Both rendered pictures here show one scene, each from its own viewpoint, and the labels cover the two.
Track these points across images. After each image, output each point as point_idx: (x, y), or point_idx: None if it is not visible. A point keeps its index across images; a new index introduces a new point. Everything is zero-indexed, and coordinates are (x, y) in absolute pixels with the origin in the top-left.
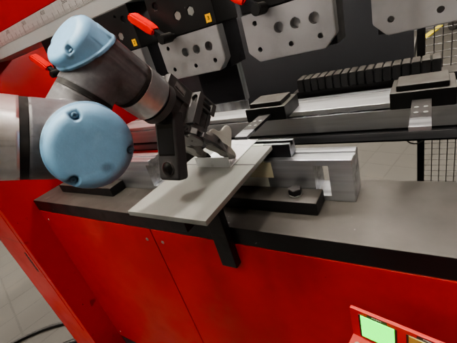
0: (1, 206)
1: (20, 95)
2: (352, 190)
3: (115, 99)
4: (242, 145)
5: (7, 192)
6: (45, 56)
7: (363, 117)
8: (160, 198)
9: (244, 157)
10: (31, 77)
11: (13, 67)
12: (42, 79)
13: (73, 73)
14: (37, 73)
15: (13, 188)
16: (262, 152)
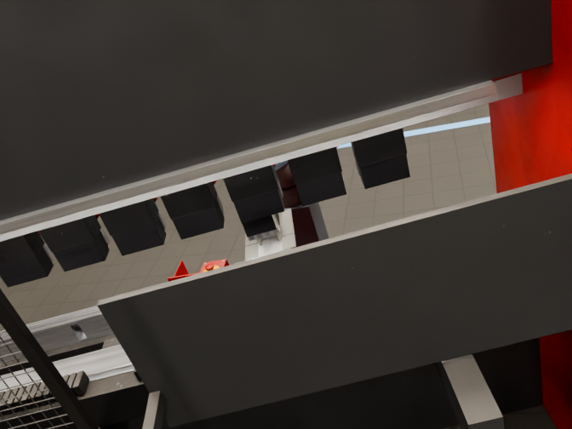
0: (495, 178)
1: (519, 126)
2: None
3: None
4: (265, 254)
5: (499, 175)
6: (541, 111)
7: None
8: (280, 217)
9: (255, 248)
10: (529, 120)
11: (521, 100)
12: (534, 128)
13: None
14: (533, 121)
15: (501, 177)
16: (247, 254)
